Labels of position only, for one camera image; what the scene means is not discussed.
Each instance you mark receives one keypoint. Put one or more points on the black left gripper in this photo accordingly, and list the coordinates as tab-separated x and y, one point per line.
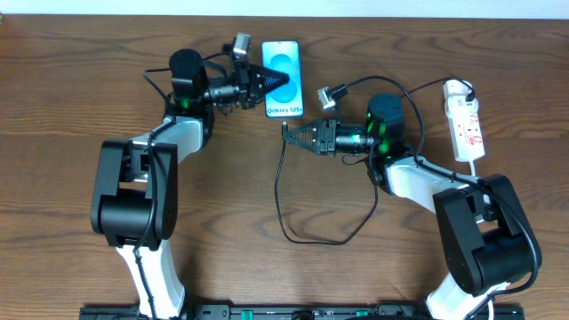
248	84

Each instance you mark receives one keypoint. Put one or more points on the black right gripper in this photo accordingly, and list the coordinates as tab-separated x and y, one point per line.
323	136

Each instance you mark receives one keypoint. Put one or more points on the blue Galaxy smartphone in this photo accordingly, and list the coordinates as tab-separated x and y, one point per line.
284	98

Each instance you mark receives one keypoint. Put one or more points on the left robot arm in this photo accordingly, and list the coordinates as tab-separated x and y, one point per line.
136	194

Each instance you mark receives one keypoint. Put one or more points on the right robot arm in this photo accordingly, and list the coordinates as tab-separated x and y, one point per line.
489	246

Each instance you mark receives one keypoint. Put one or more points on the white USB charger plug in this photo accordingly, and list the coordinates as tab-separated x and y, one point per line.
458	91

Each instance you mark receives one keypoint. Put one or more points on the white power strip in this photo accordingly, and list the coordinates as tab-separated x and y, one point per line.
465	128

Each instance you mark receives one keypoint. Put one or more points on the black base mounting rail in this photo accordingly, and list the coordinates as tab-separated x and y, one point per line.
389	310

